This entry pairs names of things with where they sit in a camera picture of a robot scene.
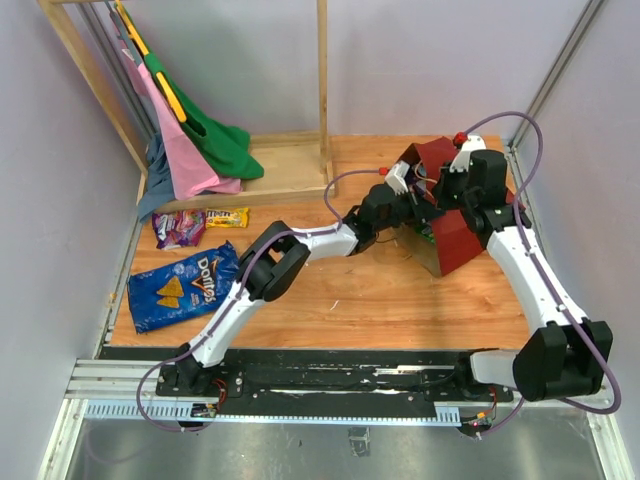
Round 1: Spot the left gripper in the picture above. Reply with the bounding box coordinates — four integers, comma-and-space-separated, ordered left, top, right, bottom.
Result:
374, 184, 444, 234

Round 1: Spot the red brown paper bag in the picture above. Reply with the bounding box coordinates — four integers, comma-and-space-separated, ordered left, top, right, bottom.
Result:
394, 132, 515, 277

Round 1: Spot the blue chips bag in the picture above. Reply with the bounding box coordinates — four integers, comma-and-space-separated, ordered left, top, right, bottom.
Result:
127, 242, 238, 334

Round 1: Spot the green yellow candy bag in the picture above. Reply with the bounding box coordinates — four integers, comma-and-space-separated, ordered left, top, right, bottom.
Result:
415, 223, 436, 244

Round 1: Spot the purple berries candy bag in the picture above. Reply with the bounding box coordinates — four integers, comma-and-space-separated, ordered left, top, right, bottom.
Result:
409, 162, 437, 199

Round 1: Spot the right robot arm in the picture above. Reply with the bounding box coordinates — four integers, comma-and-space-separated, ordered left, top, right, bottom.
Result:
433, 149, 613, 402

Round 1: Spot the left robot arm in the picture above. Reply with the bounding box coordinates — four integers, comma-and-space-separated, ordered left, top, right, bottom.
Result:
175, 183, 444, 396

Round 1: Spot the wooden clothes rack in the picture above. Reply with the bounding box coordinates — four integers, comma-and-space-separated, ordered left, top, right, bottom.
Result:
37, 0, 336, 214

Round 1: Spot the green cloth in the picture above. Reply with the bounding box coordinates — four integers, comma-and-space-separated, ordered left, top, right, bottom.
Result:
119, 2, 265, 181

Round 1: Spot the pink cloth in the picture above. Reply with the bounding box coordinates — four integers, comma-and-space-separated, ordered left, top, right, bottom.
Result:
120, 41, 242, 200

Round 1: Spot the blue grey cloth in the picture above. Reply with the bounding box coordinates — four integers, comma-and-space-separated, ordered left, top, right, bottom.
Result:
137, 132, 175, 224

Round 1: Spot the yellow hanger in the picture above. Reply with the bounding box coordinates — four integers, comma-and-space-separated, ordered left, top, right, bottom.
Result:
115, 0, 187, 123

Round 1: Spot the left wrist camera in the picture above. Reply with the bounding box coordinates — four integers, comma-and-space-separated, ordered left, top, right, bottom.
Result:
385, 160, 409, 195

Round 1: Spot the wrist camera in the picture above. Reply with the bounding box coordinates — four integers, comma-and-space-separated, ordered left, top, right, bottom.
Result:
449, 135, 486, 173
385, 160, 409, 195

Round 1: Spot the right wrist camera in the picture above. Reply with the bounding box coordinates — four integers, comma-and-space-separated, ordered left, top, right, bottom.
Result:
449, 135, 486, 173

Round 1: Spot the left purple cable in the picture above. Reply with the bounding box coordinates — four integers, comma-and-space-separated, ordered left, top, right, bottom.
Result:
136, 167, 391, 434

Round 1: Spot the right aluminium frame post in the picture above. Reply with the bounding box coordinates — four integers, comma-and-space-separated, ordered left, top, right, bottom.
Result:
526, 0, 608, 121

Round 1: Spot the aluminium frame post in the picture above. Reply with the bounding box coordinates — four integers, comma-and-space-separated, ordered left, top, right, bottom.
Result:
526, 0, 608, 121
77, 3, 155, 145

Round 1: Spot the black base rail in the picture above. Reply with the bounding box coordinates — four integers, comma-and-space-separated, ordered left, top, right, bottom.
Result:
156, 348, 513, 407

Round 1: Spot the front aluminium rail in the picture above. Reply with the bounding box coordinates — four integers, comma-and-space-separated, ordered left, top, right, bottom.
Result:
65, 359, 157, 400

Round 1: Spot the left aluminium frame post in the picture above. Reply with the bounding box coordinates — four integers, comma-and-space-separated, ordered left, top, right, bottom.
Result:
77, 3, 155, 145

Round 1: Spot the grey slotted cable duct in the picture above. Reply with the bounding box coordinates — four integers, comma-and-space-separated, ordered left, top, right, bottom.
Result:
84, 399, 462, 427

